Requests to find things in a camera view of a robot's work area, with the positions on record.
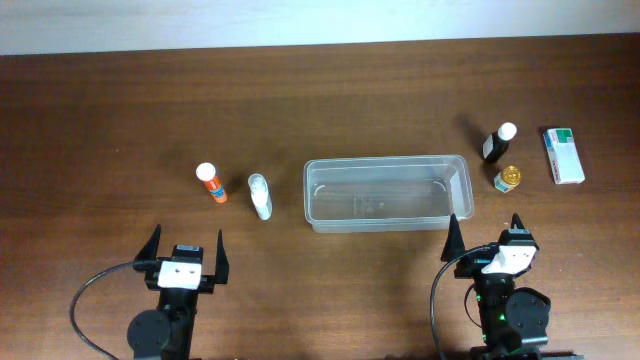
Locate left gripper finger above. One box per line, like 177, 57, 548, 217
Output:
133, 224, 161, 273
214, 230, 230, 285

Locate small jar gold lid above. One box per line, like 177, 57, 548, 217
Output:
494, 165, 521, 193

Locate white green medicine box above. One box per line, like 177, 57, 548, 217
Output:
543, 128, 585, 185

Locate dark bottle white cap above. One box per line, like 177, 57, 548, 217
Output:
482, 122, 517, 163

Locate white spray bottle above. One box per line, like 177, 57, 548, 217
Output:
248, 173, 273, 221

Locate orange tube white cap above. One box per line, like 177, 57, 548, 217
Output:
196, 162, 228, 203

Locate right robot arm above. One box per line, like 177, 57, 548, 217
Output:
429, 214, 580, 360

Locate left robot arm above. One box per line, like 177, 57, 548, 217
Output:
127, 226, 230, 359

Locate clear plastic container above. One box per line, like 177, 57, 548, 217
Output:
303, 155, 475, 233

